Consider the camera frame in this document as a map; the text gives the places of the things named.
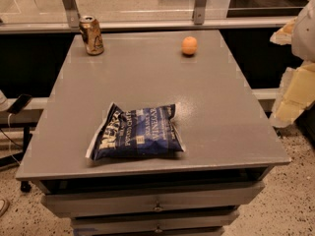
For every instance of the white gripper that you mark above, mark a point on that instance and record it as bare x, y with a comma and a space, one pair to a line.
305, 33

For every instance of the blue potato chip bag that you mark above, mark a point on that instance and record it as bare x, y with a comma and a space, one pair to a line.
146, 132

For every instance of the orange soda can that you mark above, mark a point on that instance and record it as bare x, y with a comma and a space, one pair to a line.
91, 35

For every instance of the orange fruit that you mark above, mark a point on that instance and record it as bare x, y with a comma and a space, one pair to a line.
189, 45

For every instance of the round upper drawer knob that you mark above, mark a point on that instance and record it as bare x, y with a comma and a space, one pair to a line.
158, 207

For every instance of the round drawer knob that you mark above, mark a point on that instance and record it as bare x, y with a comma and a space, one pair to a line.
158, 207
158, 229

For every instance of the grey lower drawer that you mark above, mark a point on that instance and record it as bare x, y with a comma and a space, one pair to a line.
172, 223

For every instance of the grey drawer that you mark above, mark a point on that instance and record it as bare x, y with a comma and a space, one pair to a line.
172, 223
144, 200

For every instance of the grey upper drawer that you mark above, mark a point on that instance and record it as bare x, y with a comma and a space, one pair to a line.
144, 200

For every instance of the round lower drawer knob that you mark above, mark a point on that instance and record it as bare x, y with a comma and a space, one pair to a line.
158, 229

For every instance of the black smartphone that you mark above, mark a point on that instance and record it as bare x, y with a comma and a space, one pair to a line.
19, 104

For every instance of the shoe tip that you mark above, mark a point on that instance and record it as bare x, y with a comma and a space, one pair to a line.
4, 204

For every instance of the right metal railing post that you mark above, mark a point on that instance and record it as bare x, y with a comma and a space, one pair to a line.
199, 12

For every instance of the metal railing post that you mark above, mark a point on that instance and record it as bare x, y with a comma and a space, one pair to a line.
199, 12
72, 13

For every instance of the left metal railing post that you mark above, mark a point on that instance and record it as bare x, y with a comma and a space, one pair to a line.
72, 13

